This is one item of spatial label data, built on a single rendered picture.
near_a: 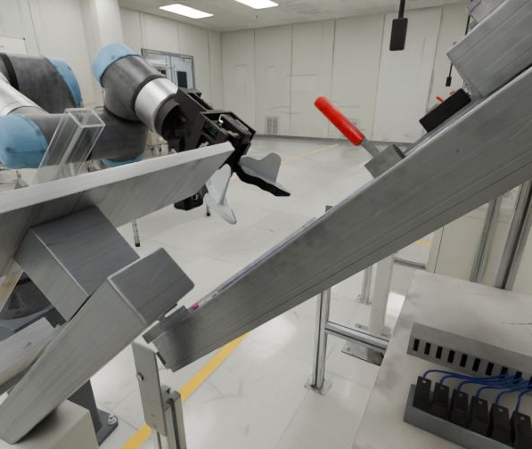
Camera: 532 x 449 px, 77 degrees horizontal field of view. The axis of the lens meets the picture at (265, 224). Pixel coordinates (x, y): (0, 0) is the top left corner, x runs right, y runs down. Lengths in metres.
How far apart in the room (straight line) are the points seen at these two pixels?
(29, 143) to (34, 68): 0.41
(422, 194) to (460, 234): 1.55
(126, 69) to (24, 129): 0.16
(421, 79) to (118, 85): 8.79
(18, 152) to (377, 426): 0.65
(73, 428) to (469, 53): 0.45
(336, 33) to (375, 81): 1.58
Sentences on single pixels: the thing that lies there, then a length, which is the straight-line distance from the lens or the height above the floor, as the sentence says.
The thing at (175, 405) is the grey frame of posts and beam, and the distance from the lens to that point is 0.63.
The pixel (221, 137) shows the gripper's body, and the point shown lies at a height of 1.05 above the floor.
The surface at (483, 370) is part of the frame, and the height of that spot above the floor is 0.64.
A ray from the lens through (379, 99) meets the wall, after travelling 9.33.
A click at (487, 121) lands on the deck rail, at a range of 0.28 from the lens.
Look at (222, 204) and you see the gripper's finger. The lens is 0.42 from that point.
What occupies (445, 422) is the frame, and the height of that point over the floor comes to 0.65.
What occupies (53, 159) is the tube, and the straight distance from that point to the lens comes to 0.19.
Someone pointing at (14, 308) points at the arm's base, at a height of 0.58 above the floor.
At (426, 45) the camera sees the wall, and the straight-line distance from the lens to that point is 9.24.
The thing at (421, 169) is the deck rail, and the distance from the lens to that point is 0.29.
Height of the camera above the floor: 1.09
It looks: 21 degrees down
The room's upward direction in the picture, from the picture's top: straight up
